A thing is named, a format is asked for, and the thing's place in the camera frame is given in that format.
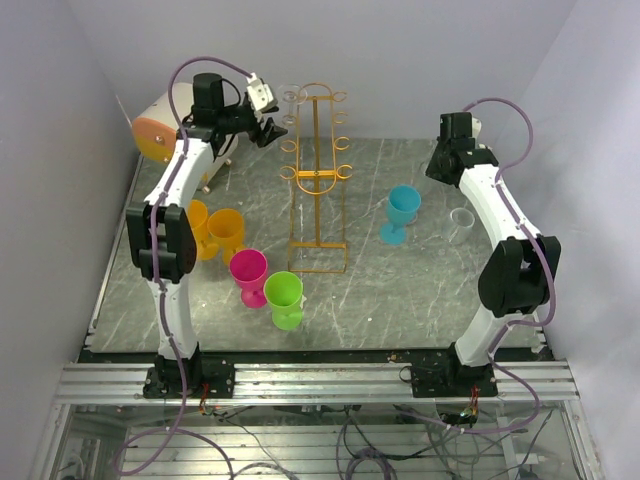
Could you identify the white orange bread box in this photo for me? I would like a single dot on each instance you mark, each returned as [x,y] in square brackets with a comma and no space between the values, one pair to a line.
[155,129]

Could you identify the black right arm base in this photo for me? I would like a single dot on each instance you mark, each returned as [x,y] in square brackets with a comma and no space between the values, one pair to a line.
[439,374]

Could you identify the pink plastic goblet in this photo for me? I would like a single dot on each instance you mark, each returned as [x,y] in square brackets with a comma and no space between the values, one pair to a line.
[249,269]

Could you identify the green plastic goblet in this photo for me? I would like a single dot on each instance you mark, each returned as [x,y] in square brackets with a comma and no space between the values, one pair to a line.
[284,292]

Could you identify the orange plastic goblet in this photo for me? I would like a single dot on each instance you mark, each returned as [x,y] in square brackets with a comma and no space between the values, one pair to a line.
[227,228]
[198,216]

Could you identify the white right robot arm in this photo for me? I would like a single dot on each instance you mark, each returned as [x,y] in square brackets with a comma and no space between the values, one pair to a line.
[516,279]

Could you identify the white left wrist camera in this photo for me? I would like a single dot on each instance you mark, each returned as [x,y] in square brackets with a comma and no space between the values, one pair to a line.
[260,95]

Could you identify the teal plastic goblet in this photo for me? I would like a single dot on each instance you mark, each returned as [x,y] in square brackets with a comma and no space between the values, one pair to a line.
[402,206]

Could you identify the gold wire glass rack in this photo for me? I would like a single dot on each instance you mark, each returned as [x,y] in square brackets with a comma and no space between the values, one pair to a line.
[318,182]

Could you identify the orange plastic goblet inner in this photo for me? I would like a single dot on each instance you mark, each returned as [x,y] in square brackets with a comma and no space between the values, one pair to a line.
[227,228]

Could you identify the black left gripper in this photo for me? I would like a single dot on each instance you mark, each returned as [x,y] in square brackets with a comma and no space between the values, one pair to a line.
[271,133]

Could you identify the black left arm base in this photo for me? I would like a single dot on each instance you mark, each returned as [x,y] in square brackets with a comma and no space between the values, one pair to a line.
[206,375]

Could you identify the aluminium frame rail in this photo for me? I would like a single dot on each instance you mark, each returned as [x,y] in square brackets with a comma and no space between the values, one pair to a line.
[309,384]

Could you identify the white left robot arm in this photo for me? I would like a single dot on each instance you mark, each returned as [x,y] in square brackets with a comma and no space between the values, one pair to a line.
[162,243]

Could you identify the orange plastic goblet outer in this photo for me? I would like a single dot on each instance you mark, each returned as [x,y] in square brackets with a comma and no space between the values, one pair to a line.
[198,216]

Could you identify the clear wine glass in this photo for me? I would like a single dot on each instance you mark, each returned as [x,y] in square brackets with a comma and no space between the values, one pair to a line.
[458,225]
[290,97]

